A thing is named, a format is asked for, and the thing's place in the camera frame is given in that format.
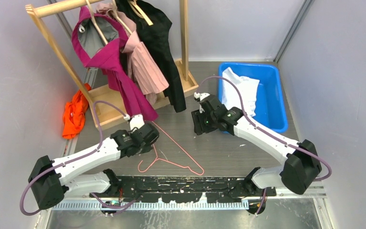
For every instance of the pink wire hanger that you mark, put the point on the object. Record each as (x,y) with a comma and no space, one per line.
(175,155)

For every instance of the wooden hanger under magenta dress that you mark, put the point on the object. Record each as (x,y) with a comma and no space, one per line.
(104,40)

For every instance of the black garment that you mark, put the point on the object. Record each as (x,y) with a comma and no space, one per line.
(156,39)

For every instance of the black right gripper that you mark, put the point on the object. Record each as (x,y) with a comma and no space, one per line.
(199,127)

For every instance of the pink pleated garment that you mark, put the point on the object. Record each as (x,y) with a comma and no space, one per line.
(140,65)

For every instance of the wooden hanger under pink garment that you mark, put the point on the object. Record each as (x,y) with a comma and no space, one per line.
(114,14)

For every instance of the wooden clothes rack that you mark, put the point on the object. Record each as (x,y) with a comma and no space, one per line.
(108,117)

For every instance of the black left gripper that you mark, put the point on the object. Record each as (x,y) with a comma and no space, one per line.
(147,148)

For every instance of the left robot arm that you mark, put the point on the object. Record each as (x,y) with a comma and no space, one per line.
(82,164)

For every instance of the orange cloth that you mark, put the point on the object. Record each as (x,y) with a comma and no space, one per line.
(74,115)

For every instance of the magenta dress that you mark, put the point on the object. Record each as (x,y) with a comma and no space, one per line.
(94,53)

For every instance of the white skirt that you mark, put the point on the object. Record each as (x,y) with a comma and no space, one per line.
(247,88)

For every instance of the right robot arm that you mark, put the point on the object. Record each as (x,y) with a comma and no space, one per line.
(299,164)

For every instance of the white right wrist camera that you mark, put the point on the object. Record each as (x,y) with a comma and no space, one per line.
(200,97)

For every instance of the wooden hanger under black garment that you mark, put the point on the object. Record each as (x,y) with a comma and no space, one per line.
(137,9)

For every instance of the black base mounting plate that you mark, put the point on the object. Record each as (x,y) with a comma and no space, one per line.
(181,192)

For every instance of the aluminium rail frame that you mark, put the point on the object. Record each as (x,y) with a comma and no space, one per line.
(118,193)

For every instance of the blue plastic bin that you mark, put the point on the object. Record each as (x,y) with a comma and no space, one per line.
(270,107)

